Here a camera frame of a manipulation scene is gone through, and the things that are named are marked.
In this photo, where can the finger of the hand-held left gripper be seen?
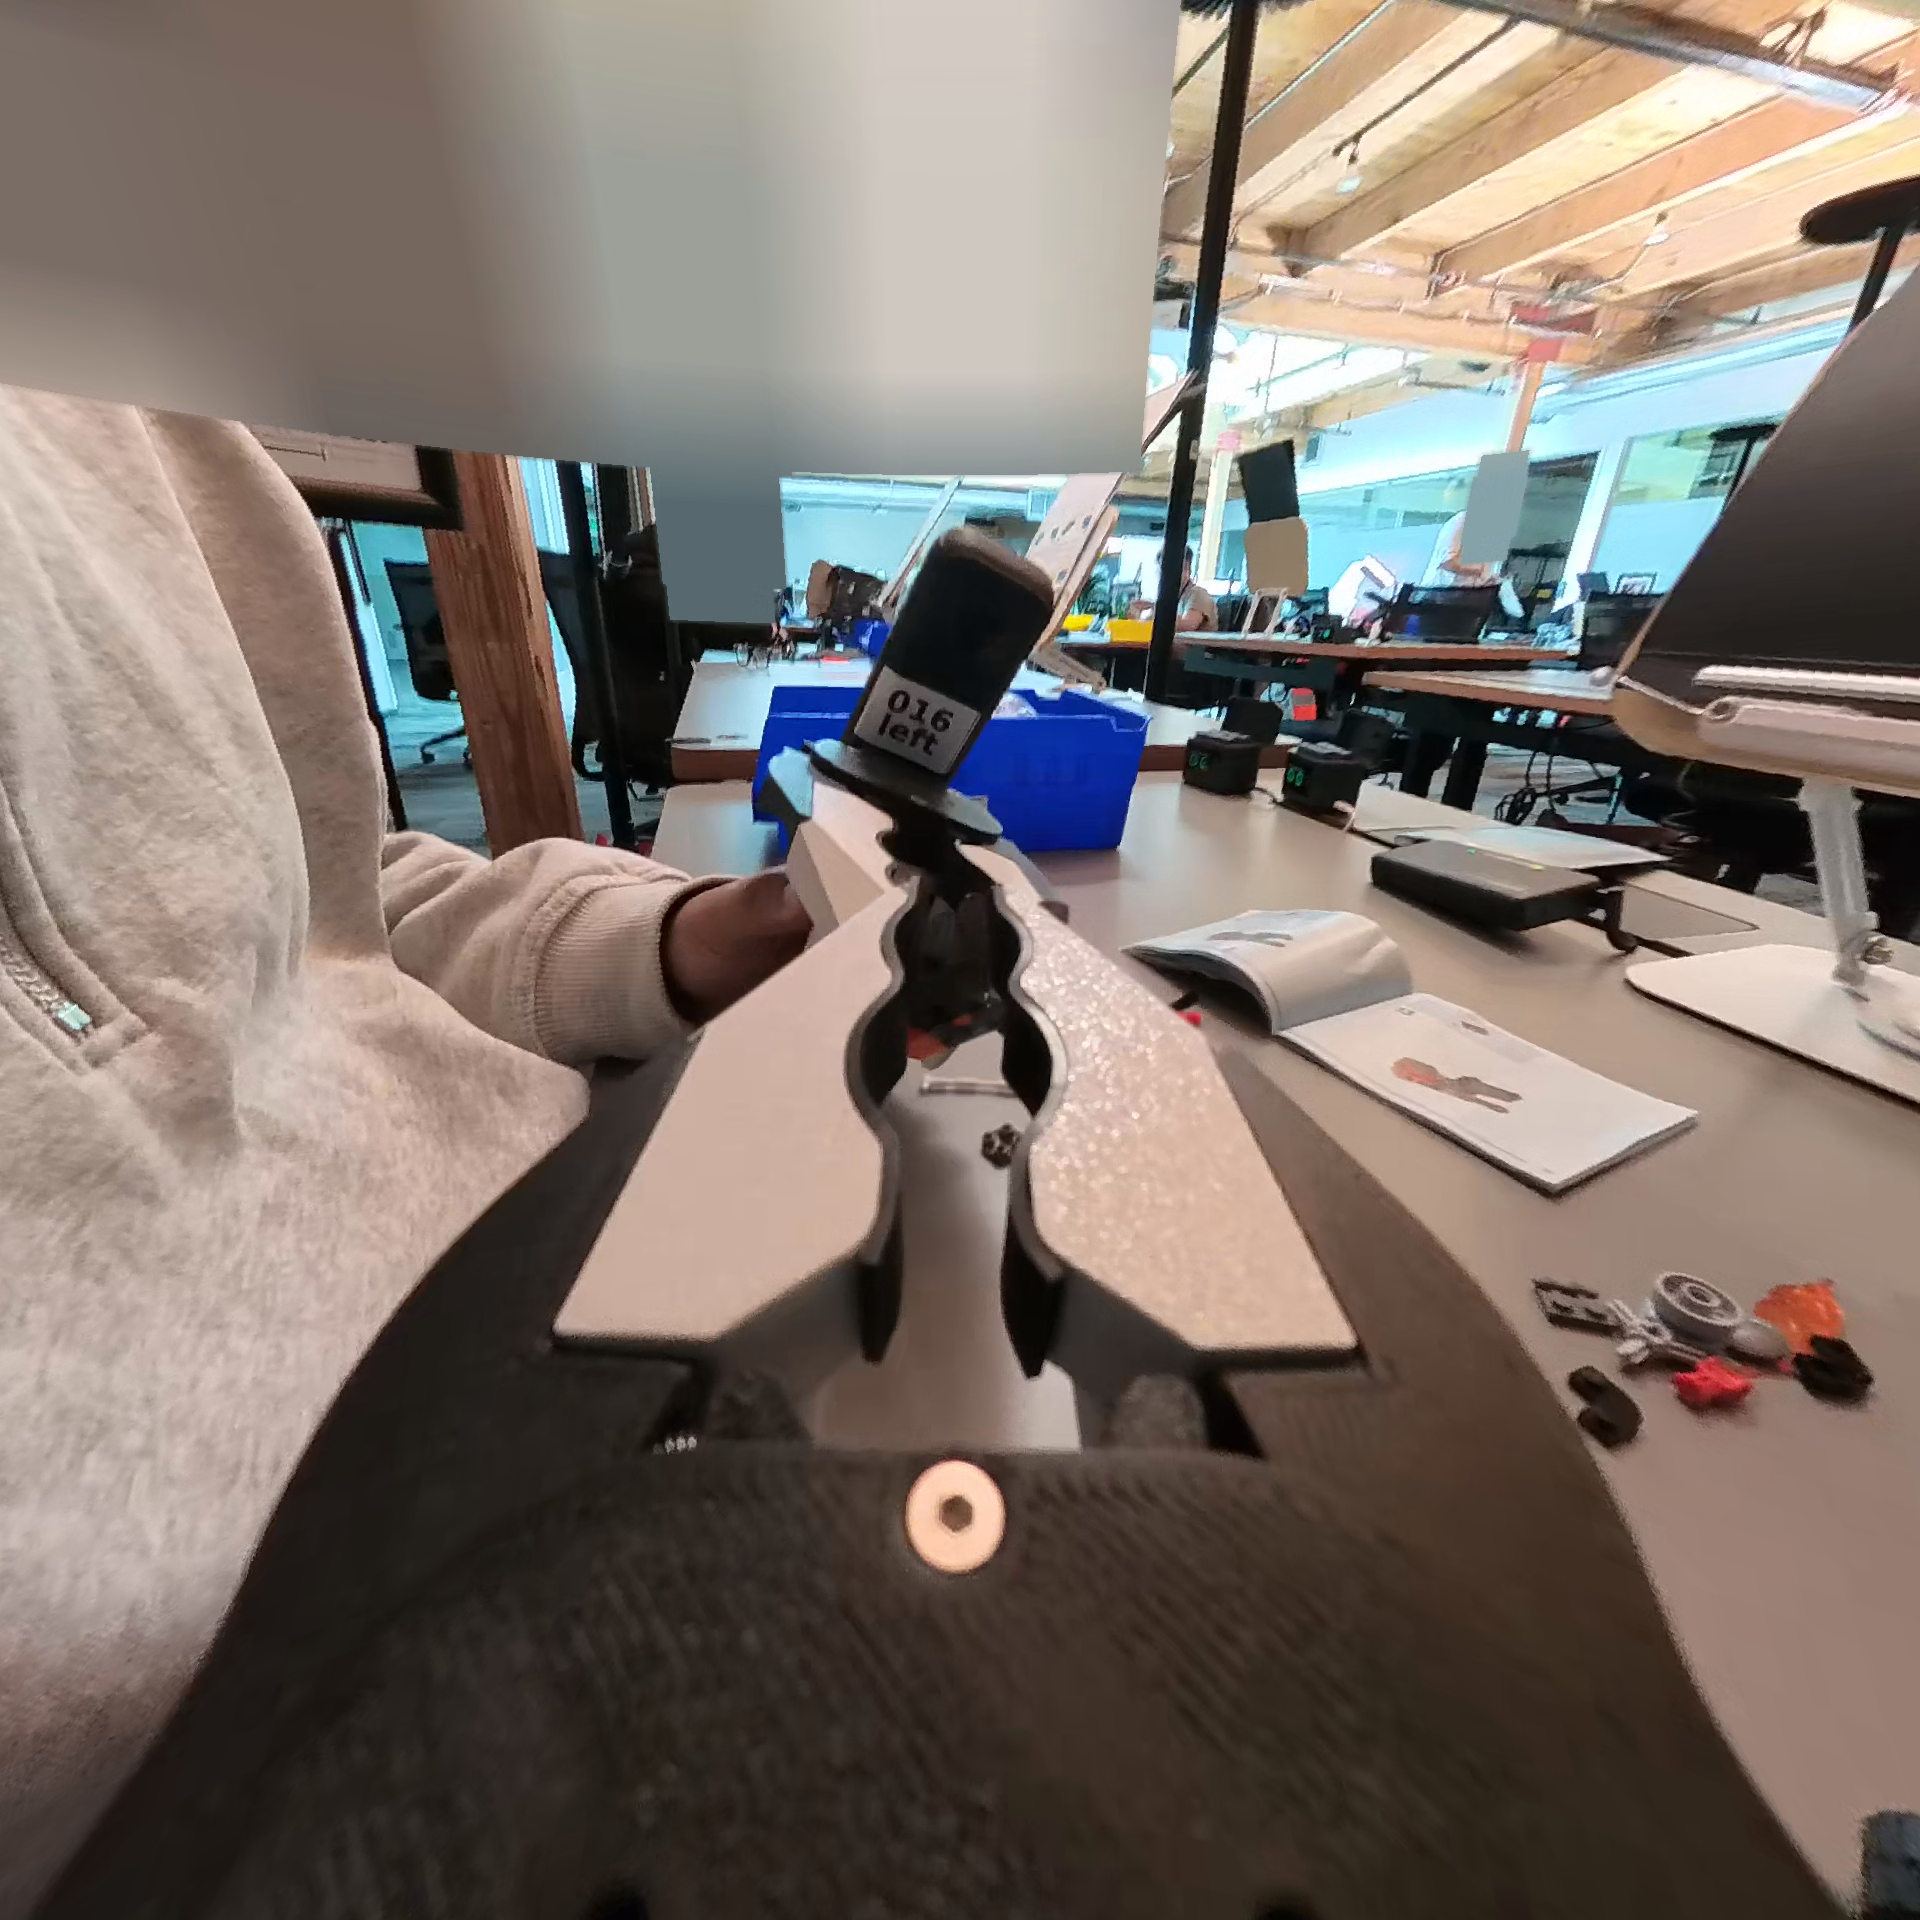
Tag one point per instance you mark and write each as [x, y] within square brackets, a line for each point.
[840, 878]
[1020, 886]

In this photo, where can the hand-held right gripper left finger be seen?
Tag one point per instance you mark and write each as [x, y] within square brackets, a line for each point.
[733, 1184]

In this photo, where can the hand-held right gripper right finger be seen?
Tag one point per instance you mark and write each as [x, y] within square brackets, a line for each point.
[1184, 1184]

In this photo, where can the black and red lego assembly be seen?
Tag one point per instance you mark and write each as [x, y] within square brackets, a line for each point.
[948, 975]

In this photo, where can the person's left forearm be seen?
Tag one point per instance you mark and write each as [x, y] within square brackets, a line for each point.
[539, 944]

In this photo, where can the tiny black lego piece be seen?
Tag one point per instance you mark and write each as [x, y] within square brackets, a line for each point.
[1001, 1145]

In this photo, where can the thin grey lego rod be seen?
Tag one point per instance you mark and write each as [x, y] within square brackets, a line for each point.
[962, 1077]

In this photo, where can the lego instruction booklet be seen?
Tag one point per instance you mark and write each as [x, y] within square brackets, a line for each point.
[1440, 1065]

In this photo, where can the dark lego plate with holes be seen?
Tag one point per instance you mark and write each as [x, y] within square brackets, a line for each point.
[1572, 1306]

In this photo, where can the black curved lego piece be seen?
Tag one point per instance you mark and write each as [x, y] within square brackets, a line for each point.
[1607, 1407]

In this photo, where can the grey lego connector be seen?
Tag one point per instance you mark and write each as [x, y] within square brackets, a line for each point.
[1642, 1341]

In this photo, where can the grey lego wheel hub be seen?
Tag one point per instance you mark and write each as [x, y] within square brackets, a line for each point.
[1693, 1306]

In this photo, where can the red lego clip piece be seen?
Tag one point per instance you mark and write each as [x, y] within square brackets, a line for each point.
[1711, 1383]

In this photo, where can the silver round lego dish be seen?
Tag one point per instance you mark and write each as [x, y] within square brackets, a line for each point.
[1756, 1341]

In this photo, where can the orange lego flame piece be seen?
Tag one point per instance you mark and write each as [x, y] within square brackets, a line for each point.
[1799, 1312]

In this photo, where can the small black lego block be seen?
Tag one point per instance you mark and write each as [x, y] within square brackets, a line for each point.
[1834, 1367]

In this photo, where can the person's left hand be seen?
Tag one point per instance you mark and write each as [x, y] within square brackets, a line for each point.
[743, 944]

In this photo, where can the blue plastic bin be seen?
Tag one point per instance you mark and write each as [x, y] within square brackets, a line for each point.
[1065, 781]

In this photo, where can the cardboard display board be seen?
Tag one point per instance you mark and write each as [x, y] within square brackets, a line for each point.
[1072, 541]

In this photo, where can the black metal pole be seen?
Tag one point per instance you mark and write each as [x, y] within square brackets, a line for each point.
[1200, 376]

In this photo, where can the wooden office desk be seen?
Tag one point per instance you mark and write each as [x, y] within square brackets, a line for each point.
[1381, 648]

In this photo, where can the black flat device box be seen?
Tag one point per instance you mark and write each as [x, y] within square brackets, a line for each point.
[1483, 886]

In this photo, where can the person in grey hoodie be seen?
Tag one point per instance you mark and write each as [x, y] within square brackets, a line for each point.
[180, 1200]

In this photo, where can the black computer monitor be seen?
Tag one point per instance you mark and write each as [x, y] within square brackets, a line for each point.
[1799, 511]

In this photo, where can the black floor lamp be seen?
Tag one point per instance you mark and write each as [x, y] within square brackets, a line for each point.
[1867, 224]

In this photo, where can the wooden post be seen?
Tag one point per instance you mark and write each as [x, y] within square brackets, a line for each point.
[504, 661]

